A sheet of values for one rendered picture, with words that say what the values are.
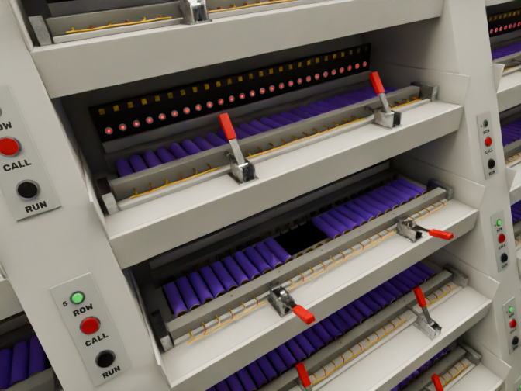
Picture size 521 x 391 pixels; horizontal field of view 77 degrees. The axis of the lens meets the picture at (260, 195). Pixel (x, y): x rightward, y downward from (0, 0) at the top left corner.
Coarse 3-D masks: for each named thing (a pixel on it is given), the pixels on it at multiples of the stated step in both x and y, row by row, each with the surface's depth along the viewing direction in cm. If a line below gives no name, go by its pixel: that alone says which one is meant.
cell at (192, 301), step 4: (180, 280) 52; (184, 280) 52; (180, 284) 51; (184, 284) 51; (188, 284) 51; (180, 288) 51; (184, 288) 51; (188, 288) 50; (184, 292) 50; (188, 292) 50; (192, 292) 50; (184, 296) 50; (188, 296) 49; (192, 296) 49; (196, 296) 50; (188, 300) 48; (192, 300) 48; (196, 300) 48; (188, 304) 48; (192, 304) 48; (196, 304) 48; (200, 304) 48; (188, 308) 48
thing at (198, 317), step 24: (432, 192) 64; (384, 216) 59; (408, 216) 61; (336, 240) 55; (360, 240) 57; (288, 264) 52; (312, 264) 53; (240, 288) 49; (264, 288) 49; (192, 312) 46; (216, 312) 46
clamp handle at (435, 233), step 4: (412, 224) 56; (412, 228) 56; (416, 228) 56; (420, 228) 55; (424, 228) 55; (424, 232) 54; (428, 232) 54; (432, 232) 53; (436, 232) 52; (440, 232) 52; (444, 232) 52; (448, 232) 51; (432, 236) 53; (436, 236) 52; (440, 236) 52; (444, 236) 51; (448, 236) 50; (452, 236) 51
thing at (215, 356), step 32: (416, 160) 70; (320, 192) 67; (448, 192) 64; (480, 192) 61; (448, 224) 59; (160, 256) 54; (352, 256) 55; (384, 256) 55; (416, 256) 57; (160, 288) 54; (288, 288) 51; (320, 288) 50; (352, 288) 51; (160, 320) 45; (224, 320) 47; (256, 320) 47; (288, 320) 46; (160, 352) 44; (192, 352) 43; (224, 352) 43; (256, 352) 46; (192, 384) 42
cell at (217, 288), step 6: (204, 270) 53; (210, 270) 53; (204, 276) 53; (210, 276) 52; (210, 282) 51; (216, 282) 51; (210, 288) 51; (216, 288) 50; (222, 288) 50; (216, 294) 49
